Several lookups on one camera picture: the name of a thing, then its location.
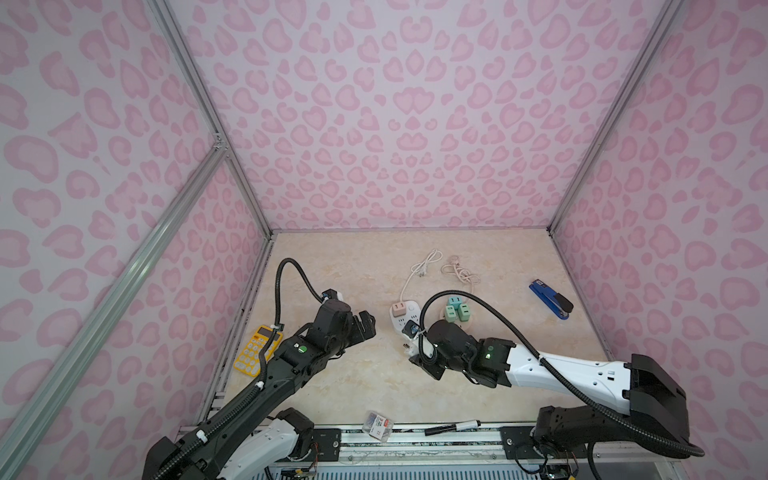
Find pink charger plug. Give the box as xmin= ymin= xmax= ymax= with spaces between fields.
xmin=391 ymin=301 xmax=408 ymax=318

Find green charger plug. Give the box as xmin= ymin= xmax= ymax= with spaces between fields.
xmin=445 ymin=305 xmax=460 ymax=323
xmin=456 ymin=303 xmax=471 ymax=322

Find teal dual USB charger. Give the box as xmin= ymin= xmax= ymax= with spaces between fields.
xmin=447 ymin=296 xmax=463 ymax=308

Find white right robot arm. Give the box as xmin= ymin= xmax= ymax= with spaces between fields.
xmin=392 ymin=295 xmax=705 ymax=459

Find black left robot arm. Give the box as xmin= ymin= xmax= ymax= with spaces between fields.
xmin=142 ymin=289 xmax=376 ymax=479

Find white square power strip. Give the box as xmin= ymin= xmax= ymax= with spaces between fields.
xmin=390 ymin=300 xmax=421 ymax=338

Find black marker pen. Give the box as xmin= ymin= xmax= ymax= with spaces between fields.
xmin=424 ymin=420 xmax=482 ymax=436

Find small clear plastic box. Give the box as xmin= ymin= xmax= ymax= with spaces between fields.
xmin=362 ymin=411 xmax=394 ymax=443

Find yellow calculator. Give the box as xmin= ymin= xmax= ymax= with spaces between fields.
xmin=233 ymin=326 xmax=273 ymax=378

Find blue stapler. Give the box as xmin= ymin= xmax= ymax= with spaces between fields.
xmin=529 ymin=279 xmax=574 ymax=320

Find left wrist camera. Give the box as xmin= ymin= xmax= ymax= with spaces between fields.
xmin=321 ymin=289 xmax=344 ymax=303

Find white power cord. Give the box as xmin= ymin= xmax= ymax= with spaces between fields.
xmin=398 ymin=248 xmax=444 ymax=304

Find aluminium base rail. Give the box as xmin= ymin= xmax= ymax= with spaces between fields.
xmin=161 ymin=422 xmax=685 ymax=480

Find pink power cord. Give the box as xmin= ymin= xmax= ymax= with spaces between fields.
xmin=440 ymin=255 xmax=483 ymax=295

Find aluminium diagonal frame bar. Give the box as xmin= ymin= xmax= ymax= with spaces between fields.
xmin=1 ymin=146 xmax=227 ymax=479

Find aluminium frame post left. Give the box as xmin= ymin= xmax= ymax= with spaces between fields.
xmin=146 ymin=0 xmax=273 ymax=239

